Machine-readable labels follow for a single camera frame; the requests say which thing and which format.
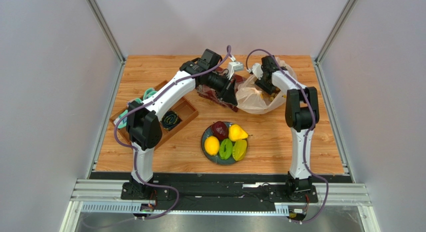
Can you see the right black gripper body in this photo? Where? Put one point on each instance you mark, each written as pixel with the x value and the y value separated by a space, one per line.
pixel 265 84

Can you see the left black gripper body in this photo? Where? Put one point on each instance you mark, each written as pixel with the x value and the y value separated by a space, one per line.
pixel 222 85

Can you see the translucent plastic bag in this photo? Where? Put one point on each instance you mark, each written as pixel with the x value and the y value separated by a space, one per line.
pixel 252 99

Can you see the dark red fake fruit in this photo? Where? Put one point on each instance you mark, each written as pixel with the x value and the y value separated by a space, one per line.
pixel 220 130

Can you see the yellow fake pear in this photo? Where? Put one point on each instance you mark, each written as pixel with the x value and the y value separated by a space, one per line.
pixel 235 133

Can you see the yellow fake fruit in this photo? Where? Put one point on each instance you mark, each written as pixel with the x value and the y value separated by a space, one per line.
pixel 212 145

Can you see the green fake fruit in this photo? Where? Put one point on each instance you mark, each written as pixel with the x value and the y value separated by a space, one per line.
pixel 226 149

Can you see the yellow fake banana piece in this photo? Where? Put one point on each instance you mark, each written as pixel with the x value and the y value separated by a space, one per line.
pixel 239 149

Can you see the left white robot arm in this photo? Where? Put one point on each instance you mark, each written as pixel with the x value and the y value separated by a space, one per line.
pixel 143 123

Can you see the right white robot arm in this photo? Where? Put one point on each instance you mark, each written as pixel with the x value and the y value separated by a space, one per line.
pixel 301 116

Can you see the red plaid cloth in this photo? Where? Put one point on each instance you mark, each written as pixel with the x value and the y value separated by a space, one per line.
pixel 213 93

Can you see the blue ceramic plate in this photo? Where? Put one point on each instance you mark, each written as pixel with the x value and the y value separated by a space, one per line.
pixel 216 159

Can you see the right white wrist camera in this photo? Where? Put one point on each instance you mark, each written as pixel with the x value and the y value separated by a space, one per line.
pixel 256 70

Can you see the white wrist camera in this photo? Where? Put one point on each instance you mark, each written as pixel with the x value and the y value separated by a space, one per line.
pixel 233 66
pixel 256 70

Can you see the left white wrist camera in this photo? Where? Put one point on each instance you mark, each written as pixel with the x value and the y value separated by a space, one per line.
pixel 233 66

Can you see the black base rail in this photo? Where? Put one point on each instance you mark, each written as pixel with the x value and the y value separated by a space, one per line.
pixel 221 192

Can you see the aluminium frame rail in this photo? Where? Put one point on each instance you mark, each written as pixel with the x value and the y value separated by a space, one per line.
pixel 98 196

